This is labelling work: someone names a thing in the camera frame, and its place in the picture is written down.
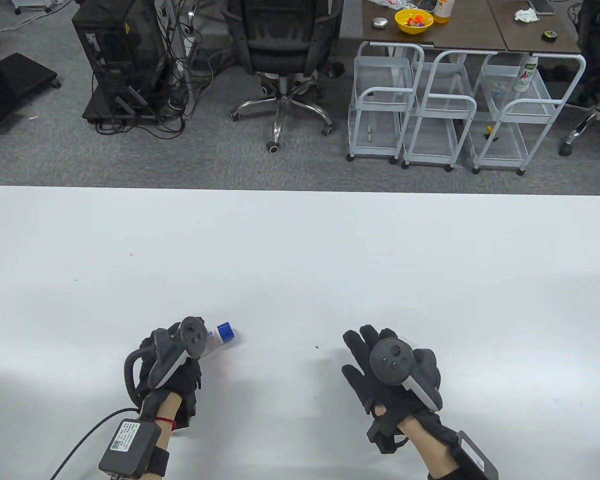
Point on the person's left hand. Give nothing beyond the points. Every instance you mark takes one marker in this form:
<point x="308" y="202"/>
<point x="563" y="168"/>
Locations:
<point x="185" y="380"/>

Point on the person's right hand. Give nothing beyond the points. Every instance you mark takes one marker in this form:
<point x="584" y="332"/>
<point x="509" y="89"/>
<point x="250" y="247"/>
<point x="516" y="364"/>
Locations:
<point x="360" y="350"/>

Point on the white hand cream tube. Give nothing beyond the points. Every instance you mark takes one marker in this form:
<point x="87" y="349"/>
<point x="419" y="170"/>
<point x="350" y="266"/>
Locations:
<point x="220" y="336"/>

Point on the person's left forearm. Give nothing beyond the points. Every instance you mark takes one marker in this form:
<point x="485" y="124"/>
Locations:
<point x="162" y="407"/>

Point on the person's right forearm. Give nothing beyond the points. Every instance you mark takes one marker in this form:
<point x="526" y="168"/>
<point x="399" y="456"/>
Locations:
<point x="427" y="445"/>

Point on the black right hand controller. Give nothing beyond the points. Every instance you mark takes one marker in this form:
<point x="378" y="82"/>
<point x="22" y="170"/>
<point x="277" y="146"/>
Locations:
<point x="392" y="360"/>

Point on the black hand controller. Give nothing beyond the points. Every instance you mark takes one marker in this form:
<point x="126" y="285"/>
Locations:
<point x="192" y="335"/>
<point x="392" y="360"/>

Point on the black left hand controller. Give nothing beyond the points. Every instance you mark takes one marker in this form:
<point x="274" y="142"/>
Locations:
<point x="192" y="335"/>

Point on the black box with white label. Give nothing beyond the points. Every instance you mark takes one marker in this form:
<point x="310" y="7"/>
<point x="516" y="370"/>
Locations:
<point x="127" y="447"/>

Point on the black glove sensor module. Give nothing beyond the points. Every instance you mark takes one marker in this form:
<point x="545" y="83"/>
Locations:
<point x="385" y="437"/>

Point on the slim black wrist box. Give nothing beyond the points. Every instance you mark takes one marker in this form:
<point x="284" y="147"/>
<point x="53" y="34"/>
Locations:
<point x="475" y="457"/>

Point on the yellow and black tool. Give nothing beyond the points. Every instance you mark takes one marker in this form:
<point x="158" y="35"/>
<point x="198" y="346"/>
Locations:
<point x="490" y="131"/>

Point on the black mesh office chair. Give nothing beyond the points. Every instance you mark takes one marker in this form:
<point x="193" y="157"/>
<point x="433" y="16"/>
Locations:
<point x="280" y="45"/>

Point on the white bottle with green cap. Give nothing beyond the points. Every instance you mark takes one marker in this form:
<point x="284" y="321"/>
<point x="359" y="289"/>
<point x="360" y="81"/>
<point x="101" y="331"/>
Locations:
<point x="525" y="75"/>

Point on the yellow bowl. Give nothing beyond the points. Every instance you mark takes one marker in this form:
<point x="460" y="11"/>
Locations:
<point x="413" y="27"/>

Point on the round silver case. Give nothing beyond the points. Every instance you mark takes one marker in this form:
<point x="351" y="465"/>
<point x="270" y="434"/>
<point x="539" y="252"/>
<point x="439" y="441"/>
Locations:
<point x="380" y="22"/>

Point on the black computer tower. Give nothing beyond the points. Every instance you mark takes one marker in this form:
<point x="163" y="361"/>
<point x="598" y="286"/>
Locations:
<point x="115" y="55"/>

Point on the brown wooden desk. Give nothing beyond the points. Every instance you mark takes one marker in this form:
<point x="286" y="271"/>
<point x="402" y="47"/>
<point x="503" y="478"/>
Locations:
<point x="460" y="32"/>
<point x="525" y="37"/>

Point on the orange drink bottle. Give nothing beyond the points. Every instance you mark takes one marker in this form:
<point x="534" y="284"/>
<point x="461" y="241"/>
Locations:
<point x="444" y="12"/>

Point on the black rolling stand base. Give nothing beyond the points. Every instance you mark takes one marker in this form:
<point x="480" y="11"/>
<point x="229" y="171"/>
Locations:
<point x="15" y="75"/>

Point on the crumpled white tissue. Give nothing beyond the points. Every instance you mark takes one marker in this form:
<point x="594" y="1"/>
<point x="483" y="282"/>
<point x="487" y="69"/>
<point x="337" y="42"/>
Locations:
<point x="526" y="16"/>

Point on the black chair with chrome base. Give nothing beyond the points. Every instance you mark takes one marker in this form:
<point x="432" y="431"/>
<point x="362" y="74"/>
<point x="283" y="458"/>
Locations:
<point x="597" y="50"/>

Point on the white cart base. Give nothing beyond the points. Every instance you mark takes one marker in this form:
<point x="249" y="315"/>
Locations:
<point x="32" y="5"/>

